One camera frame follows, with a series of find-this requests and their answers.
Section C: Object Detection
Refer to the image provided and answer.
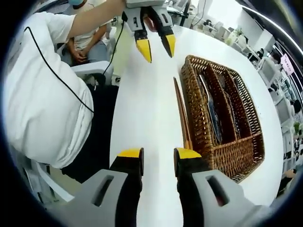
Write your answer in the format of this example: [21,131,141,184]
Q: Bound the person's black trousers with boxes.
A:
[62,84,119,184]

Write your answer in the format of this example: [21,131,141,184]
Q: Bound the pink hanging sign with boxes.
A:
[280,53,294,75]

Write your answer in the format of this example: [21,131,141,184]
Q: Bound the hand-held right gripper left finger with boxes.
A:
[53,148,144,227]

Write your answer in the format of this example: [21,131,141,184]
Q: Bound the person's left hand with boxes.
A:
[143,14,157,33]

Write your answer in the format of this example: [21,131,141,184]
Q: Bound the black cable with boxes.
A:
[23,26,95,113]
[103,11,126,76]

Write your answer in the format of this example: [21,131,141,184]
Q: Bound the brown wicker storage tray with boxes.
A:
[181,54,266,184]

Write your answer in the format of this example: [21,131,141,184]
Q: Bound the black stand pole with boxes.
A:
[178,0,192,27]

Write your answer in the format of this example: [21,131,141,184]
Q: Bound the black-handled knife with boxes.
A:
[207,94,223,145]

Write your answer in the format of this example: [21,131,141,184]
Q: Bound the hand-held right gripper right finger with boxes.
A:
[174,147,273,227]

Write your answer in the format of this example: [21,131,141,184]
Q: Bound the white office chair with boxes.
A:
[71,61,116,82]

